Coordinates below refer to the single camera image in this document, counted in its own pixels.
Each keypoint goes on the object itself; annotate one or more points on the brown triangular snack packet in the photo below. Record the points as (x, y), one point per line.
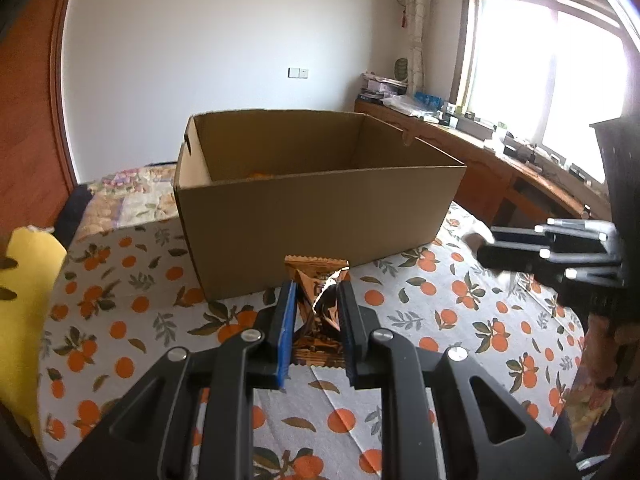
(317, 339)

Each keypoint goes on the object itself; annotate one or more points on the stack of boxes on cabinet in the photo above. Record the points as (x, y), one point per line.
(375, 88)

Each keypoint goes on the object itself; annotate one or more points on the wooden low cabinet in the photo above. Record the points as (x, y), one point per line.
(497, 189)

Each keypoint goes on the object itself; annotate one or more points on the wooden wardrobe door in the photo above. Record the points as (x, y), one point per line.
(37, 173)

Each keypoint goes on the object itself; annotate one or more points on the wooden window frame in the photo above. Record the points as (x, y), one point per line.
(546, 71)

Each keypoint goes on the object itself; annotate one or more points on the white wall switch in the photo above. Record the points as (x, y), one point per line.
(297, 73)

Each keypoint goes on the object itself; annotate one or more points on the yellow plush toy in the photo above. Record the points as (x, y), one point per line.
(29, 267)

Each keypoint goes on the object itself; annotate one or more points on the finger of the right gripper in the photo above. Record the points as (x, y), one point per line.
(565, 235)
(577, 277)

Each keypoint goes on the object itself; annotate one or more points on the floral bed quilt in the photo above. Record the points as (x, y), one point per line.
(127, 198)

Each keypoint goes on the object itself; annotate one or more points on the clear plastic bag on cabinet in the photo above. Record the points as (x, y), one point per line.
(410, 107)

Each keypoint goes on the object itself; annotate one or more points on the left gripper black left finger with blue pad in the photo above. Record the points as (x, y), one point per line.
(148, 433)

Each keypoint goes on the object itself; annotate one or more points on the beige patterned curtain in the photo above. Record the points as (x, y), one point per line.
(418, 13)

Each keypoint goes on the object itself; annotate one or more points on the brown cardboard box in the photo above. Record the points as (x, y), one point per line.
(255, 186)

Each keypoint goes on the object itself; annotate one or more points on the white orange-print tablecloth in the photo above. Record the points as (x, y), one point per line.
(125, 297)

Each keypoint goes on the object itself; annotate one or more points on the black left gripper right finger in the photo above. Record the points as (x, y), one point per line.
(443, 415)

